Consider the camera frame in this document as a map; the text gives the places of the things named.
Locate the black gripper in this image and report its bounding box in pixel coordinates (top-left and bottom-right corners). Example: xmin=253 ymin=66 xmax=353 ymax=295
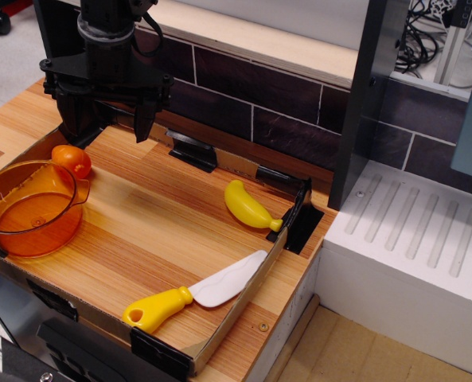
xmin=40 ymin=38 xmax=174 ymax=146

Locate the yellow toy banana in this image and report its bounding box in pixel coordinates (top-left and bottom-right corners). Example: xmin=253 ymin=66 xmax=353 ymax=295
xmin=224 ymin=180 xmax=283 ymax=232

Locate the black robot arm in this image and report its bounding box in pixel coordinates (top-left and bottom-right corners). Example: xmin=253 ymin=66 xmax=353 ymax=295
xmin=34 ymin=1 xmax=174 ymax=148

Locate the orange transparent plastic pot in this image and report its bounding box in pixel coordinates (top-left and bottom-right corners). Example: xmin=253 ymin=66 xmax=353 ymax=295
xmin=0 ymin=160 xmax=90 ymax=258

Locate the cardboard fence with black tape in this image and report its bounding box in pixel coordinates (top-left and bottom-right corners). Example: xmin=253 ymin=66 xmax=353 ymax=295
xmin=0 ymin=127 xmax=324 ymax=381

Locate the orange toy fruit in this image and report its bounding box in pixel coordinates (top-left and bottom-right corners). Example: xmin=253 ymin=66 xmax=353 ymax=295
xmin=52 ymin=145 xmax=92 ymax=179

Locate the white dish drain board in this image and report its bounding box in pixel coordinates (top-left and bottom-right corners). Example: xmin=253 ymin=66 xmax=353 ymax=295
xmin=323 ymin=161 xmax=472 ymax=302

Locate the yellow handled white toy knife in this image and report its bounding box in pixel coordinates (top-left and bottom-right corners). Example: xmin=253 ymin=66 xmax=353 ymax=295
xmin=122 ymin=250 xmax=267 ymax=333

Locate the dark grey shelf post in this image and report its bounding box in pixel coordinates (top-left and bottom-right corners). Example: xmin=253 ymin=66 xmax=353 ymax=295
xmin=328 ymin=0 xmax=409 ymax=210

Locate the bundle of black cables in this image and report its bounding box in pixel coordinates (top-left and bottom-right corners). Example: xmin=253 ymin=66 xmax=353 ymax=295
xmin=394 ymin=0 xmax=455 ymax=75

